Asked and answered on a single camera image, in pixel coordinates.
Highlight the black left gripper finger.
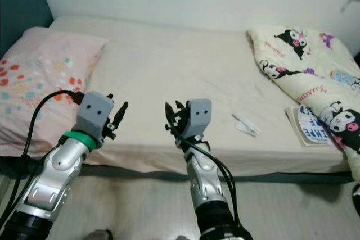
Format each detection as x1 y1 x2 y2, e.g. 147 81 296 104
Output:
114 102 129 134

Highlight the white book with blue print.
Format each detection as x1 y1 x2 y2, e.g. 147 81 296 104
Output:
286 104 344 146

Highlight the mattress with cream sheet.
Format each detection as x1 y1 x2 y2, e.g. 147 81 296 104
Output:
0 15 360 176

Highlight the small white wrapper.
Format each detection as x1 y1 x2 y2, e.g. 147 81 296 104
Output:
232 114 261 138

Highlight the pink patterned pillow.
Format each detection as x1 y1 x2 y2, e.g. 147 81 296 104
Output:
0 26 109 159

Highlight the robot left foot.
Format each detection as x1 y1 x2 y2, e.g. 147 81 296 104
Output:
87 229 113 240

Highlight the cream cartoon print blanket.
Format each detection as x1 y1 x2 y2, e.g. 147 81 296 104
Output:
247 25 360 196

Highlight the blue padded headboard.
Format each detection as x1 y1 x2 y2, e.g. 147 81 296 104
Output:
0 0 54 69

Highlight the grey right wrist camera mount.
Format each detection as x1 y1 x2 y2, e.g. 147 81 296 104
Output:
187 98 213 138

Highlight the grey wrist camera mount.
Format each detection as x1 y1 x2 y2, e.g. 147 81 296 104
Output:
187 98 213 138
76 91 116 139

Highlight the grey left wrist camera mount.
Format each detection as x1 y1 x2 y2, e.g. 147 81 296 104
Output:
76 91 116 139

